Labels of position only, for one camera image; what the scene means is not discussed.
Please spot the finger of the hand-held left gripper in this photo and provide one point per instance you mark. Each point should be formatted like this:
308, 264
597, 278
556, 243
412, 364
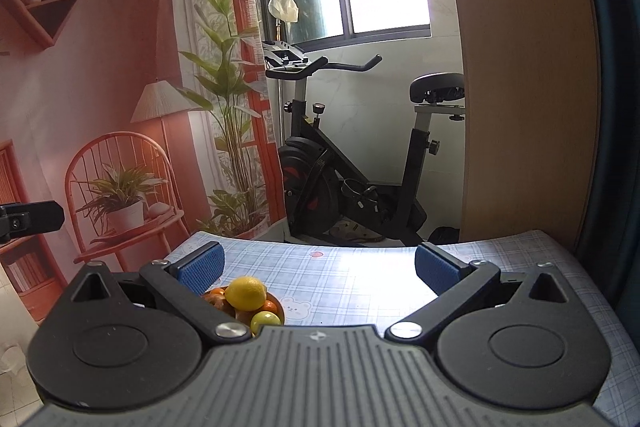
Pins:
40, 214

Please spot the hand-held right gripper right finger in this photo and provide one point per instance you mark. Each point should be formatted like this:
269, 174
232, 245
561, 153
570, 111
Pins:
436, 269

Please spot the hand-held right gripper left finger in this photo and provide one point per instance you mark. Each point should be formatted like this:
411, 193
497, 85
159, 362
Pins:
202, 268

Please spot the small orange tangerine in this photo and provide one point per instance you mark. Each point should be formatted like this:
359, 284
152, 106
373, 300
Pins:
270, 306
217, 293

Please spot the red apple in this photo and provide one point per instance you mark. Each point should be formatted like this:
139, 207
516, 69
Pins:
221, 306

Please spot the yellow lemon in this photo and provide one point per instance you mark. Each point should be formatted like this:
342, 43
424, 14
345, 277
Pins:
245, 293

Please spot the small green apple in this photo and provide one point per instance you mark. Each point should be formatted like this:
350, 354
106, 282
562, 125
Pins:
266, 322

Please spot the cream round plate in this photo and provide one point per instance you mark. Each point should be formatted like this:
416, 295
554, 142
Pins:
281, 310

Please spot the black bag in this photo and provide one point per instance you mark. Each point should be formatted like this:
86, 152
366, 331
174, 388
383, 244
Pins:
445, 235

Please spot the blue plaid tablecloth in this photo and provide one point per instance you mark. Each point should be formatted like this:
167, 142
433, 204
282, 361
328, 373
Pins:
360, 272

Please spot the black exercise bike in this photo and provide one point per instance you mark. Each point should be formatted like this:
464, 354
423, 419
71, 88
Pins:
320, 157

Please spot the wooden cabinet panel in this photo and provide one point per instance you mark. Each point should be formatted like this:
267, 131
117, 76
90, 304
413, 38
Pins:
520, 82

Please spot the dark blue curtain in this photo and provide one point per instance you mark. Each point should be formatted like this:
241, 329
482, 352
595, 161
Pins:
620, 107

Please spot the white bag on pole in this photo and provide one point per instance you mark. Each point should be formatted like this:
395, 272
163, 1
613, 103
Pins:
283, 8

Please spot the printed wall poster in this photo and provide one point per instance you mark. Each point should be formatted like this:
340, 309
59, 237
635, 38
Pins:
100, 72

